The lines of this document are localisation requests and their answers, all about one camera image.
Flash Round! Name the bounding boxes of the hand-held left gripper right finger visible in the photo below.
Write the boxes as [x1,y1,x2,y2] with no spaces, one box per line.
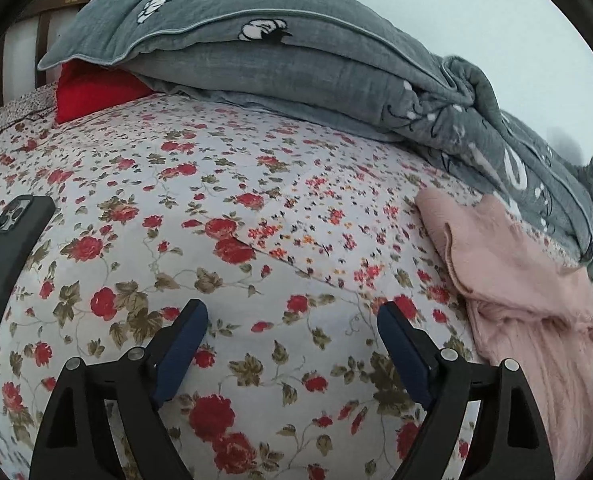
[377,301,557,480]

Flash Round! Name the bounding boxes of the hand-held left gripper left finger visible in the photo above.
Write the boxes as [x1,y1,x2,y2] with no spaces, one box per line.
[28,298,210,480]

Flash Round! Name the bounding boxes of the pink knitted sweater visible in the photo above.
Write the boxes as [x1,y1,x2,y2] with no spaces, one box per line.
[415,187,593,480]

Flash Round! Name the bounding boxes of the floral bed sheet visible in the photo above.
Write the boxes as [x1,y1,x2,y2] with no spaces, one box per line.
[0,82,593,480]

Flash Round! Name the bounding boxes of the phone in dark case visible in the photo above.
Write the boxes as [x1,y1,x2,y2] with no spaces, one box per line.
[0,194,57,366]

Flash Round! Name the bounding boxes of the red pillow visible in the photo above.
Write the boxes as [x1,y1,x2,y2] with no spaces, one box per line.
[55,60,155,125]

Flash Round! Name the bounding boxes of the grey printed quilt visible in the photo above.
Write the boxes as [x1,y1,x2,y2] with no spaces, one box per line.
[36,0,593,284]

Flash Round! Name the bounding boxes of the brown wooden headboard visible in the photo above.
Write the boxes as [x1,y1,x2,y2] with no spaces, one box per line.
[0,0,103,107]

